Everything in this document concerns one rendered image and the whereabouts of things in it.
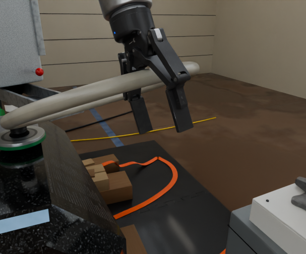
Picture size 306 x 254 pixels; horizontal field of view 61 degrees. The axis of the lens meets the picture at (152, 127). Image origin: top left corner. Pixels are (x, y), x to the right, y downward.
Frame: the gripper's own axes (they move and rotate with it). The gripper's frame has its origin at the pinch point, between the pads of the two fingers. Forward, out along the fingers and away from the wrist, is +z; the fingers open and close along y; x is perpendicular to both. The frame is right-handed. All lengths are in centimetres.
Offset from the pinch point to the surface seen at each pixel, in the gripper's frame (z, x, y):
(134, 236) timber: 73, -22, 107
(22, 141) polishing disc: -3, 19, 84
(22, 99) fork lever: -17, 16, 58
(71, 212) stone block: 24, 14, 50
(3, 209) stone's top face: 15, 32, 53
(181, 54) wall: -89, -419, 508
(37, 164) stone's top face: 7, 17, 75
